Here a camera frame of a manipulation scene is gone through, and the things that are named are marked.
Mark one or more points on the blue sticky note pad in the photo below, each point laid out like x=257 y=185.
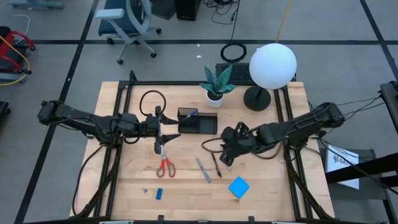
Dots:
x=238 y=187

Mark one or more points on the grey office chair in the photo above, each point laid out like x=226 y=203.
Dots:
x=118 y=21

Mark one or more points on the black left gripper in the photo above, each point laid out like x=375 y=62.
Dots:
x=150 y=126

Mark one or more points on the white globe lamp black stand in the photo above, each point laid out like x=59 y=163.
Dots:
x=273 y=65

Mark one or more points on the small blue eraser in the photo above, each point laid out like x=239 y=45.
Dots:
x=159 y=193

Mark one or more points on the silver marker pen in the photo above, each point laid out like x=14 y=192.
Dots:
x=203 y=170

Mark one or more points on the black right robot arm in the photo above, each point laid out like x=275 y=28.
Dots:
x=311 y=119

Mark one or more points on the black grid floor mat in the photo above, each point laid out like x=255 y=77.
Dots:
x=241 y=73

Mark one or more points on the black computer tower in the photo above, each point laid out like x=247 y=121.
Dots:
x=187 y=9

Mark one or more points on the purple highlighter pen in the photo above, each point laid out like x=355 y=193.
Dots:
x=193 y=112

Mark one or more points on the red cart with black top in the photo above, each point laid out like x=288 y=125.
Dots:
x=6 y=40

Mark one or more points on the white printed paper sheet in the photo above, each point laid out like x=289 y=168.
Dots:
x=342 y=168

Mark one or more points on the black ballpoint pen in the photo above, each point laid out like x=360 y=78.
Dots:
x=216 y=165

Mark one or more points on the black mesh desk organizer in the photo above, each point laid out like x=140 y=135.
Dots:
x=206 y=124

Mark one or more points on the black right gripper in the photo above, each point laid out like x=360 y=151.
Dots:
x=242 y=143

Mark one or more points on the white plant pot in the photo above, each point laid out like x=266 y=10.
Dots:
x=214 y=103

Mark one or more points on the green snake plant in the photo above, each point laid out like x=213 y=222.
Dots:
x=217 y=84

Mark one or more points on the black table edge clip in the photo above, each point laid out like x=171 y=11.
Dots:
x=251 y=219
x=160 y=218

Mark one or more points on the small blue scrap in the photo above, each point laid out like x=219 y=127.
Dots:
x=145 y=190

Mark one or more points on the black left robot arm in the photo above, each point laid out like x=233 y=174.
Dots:
x=81 y=119

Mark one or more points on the pink clear pen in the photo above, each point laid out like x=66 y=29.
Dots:
x=229 y=169

